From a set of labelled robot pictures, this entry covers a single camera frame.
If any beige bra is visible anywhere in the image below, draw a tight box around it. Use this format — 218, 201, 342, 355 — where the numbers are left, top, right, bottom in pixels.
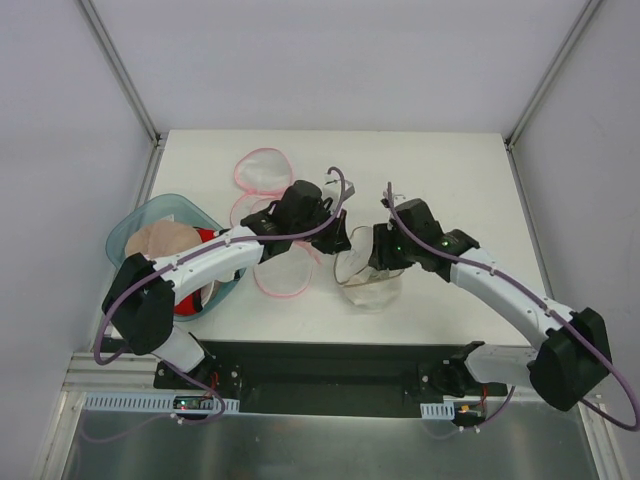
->
124, 220, 202, 259

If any pink-trimmed mesh bag middle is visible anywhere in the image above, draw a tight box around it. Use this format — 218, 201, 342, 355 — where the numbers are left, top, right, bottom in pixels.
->
229, 193, 279, 227

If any white black-trimmed bra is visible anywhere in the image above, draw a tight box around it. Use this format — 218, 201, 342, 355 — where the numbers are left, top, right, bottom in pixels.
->
196, 270, 241, 310

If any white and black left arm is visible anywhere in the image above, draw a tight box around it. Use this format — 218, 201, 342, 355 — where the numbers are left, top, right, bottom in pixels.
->
102, 178, 355, 389

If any white slotted cable duct right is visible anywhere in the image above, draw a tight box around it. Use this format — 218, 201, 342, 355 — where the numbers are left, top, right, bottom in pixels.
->
420, 401, 456, 421

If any aluminium frame post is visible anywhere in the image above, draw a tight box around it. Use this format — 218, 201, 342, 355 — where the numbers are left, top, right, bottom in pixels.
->
504, 0, 606, 152
75, 0, 162, 146

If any white slotted cable duct left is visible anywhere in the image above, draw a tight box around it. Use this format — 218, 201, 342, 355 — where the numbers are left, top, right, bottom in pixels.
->
84, 393, 221, 415

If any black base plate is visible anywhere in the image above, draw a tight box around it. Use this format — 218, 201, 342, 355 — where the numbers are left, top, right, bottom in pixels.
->
152, 335, 519, 418

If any right aluminium frame post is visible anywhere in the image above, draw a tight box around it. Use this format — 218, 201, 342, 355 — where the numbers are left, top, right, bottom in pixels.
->
504, 0, 606, 152

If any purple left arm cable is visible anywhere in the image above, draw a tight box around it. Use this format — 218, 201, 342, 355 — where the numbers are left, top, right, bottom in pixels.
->
93, 167, 347, 426

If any red bra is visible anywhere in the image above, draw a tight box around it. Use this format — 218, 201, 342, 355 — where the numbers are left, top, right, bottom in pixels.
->
174, 227, 220, 317

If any white slotted cable duct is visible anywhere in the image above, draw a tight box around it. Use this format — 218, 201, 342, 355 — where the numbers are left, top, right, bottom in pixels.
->
420, 401, 456, 421
84, 393, 221, 415

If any teal plastic basket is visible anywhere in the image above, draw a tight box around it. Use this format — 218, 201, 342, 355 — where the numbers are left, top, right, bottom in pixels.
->
106, 194, 245, 322

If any pink-trimmed white mesh bag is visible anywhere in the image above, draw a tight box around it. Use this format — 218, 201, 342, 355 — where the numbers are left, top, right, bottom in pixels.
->
233, 147, 295, 195

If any pink-trimmed mesh bag front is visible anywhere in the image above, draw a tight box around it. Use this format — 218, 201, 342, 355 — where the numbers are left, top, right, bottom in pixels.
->
253, 242, 320, 299

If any cream mesh laundry bag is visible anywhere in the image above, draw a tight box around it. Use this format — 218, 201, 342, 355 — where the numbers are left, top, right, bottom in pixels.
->
333, 226, 404, 311

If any left aluminium frame post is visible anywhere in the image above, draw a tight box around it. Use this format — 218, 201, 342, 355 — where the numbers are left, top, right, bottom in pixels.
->
75, 0, 162, 146

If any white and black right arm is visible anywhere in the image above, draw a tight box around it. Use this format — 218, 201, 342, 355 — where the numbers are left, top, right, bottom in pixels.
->
369, 199, 611, 411

